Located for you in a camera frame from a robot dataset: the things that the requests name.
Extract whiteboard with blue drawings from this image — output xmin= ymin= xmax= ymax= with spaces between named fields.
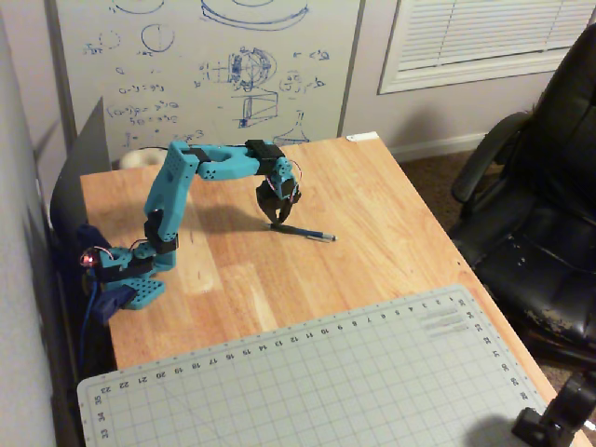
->
xmin=46 ymin=0 xmax=367 ymax=162

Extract black leather office chair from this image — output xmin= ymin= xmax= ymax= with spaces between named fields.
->
xmin=450 ymin=22 xmax=596 ymax=370

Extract black clamp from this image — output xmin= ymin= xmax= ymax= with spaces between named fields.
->
xmin=511 ymin=372 xmax=596 ymax=444

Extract white tape roll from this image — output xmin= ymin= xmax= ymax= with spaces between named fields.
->
xmin=119 ymin=147 xmax=165 ymax=170

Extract dark grey backdrop panel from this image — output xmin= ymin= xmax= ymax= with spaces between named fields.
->
xmin=47 ymin=95 xmax=114 ymax=232

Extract dark blue table clamp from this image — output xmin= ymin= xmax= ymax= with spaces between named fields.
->
xmin=76 ymin=223 xmax=137 ymax=326

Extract blue usb cable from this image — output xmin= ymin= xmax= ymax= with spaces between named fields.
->
xmin=77 ymin=274 xmax=102 ymax=376

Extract blue pen with black grip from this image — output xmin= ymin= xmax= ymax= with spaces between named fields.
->
xmin=268 ymin=223 xmax=339 ymax=244

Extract white window blinds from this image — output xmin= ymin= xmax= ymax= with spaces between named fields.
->
xmin=377 ymin=0 xmax=596 ymax=95

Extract grey gridded cutting mat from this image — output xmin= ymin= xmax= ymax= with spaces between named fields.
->
xmin=76 ymin=283 xmax=560 ymax=447

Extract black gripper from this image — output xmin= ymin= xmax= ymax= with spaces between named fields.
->
xmin=254 ymin=178 xmax=302 ymax=228

